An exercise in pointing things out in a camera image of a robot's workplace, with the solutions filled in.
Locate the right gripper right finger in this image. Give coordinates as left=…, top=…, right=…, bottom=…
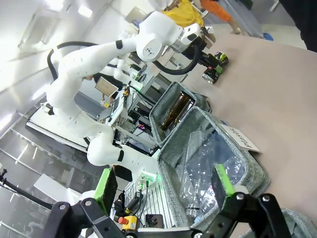
left=203, top=163, right=292, bottom=238

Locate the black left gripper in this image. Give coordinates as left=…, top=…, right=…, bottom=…
left=184, top=41, right=230, bottom=75

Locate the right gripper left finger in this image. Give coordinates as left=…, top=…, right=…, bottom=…
left=46, top=167, right=139, bottom=238

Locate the dark printed drink can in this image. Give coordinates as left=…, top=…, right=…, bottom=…
left=202, top=51, right=230, bottom=84

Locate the clear plastic bottle pink label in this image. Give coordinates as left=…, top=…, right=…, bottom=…
left=179, top=171, right=223, bottom=223

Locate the grey fabric Bottle basket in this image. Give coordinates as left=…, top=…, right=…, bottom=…
left=148, top=81, right=212, bottom=149

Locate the grey fabric Plastic basket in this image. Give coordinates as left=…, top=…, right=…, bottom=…
left=157, top=106, right=271, bottom=230

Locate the grey fabric Can basket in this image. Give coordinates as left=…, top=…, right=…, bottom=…
left=278, top=207, right=317, bottom=238

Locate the yellow emergency stop box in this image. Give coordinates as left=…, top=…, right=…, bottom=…
left=118, top=215, right=138, bottom=232

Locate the black smartphone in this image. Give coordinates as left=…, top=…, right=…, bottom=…
left=145, top=214, right=164, bottom=229

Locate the white Plastic label card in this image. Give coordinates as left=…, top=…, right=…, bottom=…
left=219, top=123, right=262, bottom=154

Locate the orange clothed mannequin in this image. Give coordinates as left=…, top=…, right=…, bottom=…
left=200, top=0, right=241, bottom=35

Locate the brown glass bottle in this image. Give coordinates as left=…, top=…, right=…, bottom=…
left=159, top=90, right=195, bottom=131

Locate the yellow garment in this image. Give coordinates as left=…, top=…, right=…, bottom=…
left=162, top=0, right=204, bottom=28

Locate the aluminium equipment rack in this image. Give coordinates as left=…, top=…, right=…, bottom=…
left=106, top=65, right=174, bottom=154

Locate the person in black clothes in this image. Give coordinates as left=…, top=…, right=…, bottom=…
left=283, top=0, right=317, bottom=53

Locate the tilted computer monitor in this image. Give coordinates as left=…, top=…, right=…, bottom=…
left=95, top=76, right=119, bottom=98

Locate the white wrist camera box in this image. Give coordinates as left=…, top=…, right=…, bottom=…
left=200, top=24, right=215, bottom=38

